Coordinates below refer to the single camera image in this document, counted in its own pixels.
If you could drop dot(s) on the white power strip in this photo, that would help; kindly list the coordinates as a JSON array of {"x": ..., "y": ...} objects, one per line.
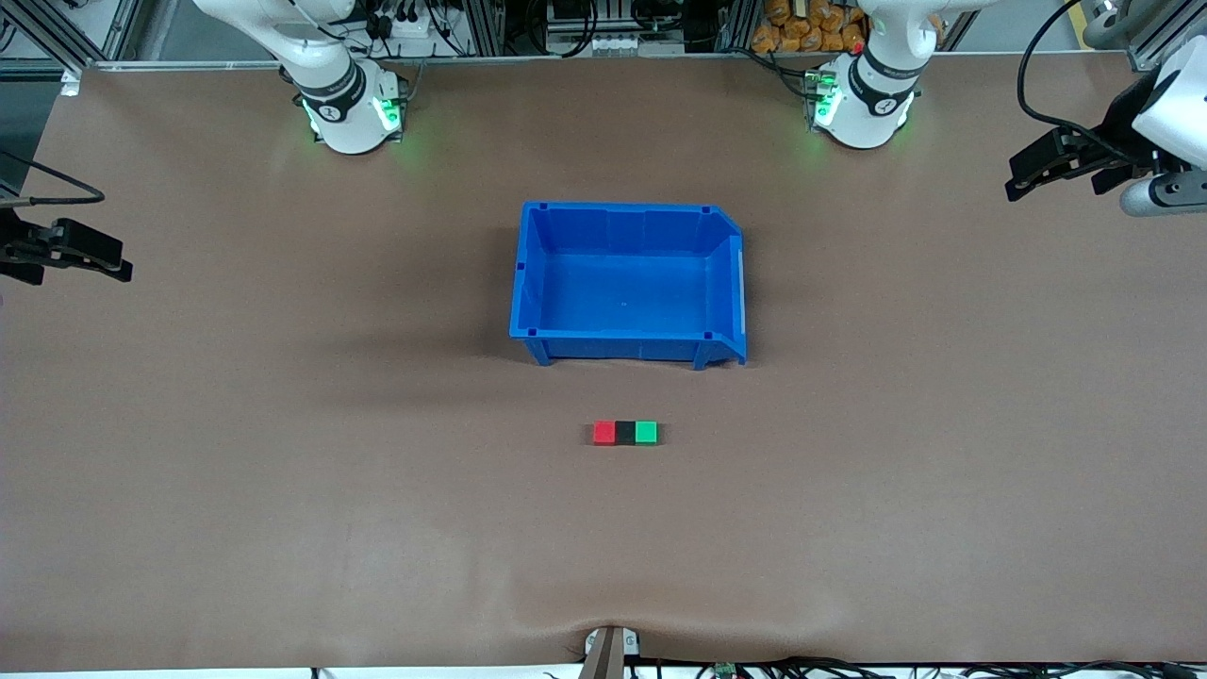
[{"x": 415, "y": 26}]

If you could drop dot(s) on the orange objects pile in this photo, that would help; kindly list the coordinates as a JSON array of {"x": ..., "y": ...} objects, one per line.
[{"x": 792, "y": 28}]

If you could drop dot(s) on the white terminal block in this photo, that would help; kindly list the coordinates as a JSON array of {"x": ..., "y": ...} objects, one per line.
[{"x": 618, "y": 42}]

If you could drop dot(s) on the green cube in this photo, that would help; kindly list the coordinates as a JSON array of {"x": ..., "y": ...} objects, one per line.
[{"x": 646, "y": 432}]

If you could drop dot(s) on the aluminium table edge rail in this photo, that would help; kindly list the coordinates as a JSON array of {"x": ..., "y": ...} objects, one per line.
[{"x": 613, "y": 58}]

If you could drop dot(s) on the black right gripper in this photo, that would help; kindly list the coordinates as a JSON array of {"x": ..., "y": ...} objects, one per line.
[{"x": 13, "y": 238}]

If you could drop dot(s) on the red cube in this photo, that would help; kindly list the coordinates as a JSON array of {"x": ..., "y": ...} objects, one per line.
[{"x": 604, "y": 433}]

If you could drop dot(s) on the blue plastic storage bin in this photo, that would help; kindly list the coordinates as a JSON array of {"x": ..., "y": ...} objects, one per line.
[{"x": 622, "y": 302}]

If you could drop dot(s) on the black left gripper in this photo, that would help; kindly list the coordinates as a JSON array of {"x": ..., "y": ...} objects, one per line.
[{"x": 1118, "y": 130}]

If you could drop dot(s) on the black cube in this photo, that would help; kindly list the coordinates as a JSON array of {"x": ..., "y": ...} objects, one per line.
[{"x": 625, "y": 433}]

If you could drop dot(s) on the aluminium frame post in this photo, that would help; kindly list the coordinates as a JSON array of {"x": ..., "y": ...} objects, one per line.
[
  {"x": 481, "y": 24},
  {"x": 735, "y": 24},
  {"x": 1155, "y": 38},
  {"x": 121, "y": 28}
]

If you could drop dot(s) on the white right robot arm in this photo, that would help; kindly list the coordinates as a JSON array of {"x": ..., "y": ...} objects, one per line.
[{"x": 330, "y": 57}]

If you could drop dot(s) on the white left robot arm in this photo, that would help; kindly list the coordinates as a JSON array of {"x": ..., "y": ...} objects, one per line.
[{"x": 872, "y": 104}]

